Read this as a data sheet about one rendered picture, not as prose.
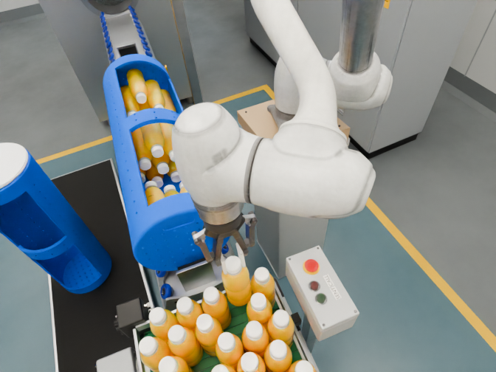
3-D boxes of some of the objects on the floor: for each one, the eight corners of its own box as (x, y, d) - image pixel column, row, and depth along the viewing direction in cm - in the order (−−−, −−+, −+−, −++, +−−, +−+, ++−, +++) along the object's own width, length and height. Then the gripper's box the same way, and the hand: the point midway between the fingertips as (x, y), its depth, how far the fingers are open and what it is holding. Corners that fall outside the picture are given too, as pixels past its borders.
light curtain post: (212, 150, 278) (154, -131, 148) (214, 156, 274) (156, -129, 144) (204, 153, 277) (140, -129, 146) (207, 158, 273) (142, -127, 143)
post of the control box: (300, 370, 172) (319, 289, 95) (304, 379, 169) (327, 302, 93) (293, 373, 171) (307, 295, 94) (297, 381, 168) (314, 308, 92)
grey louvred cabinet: (286, 30, 400) (290, -138, 289) (418, 139, 271) (516, -90, 160) (244, 42, 388) (232, -129, 277) (362, 162, 259) (425, -68, 148)
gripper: (255, 178, 66) (260, 240, 84) (171, 206, 63) (195, 264, 81) (270, 207, 62) (271, 266, 80) (181, 238, 59) (204, 293, 77)
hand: (232, 258), depth 78 cm, fingers closed on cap, 4 cm apart
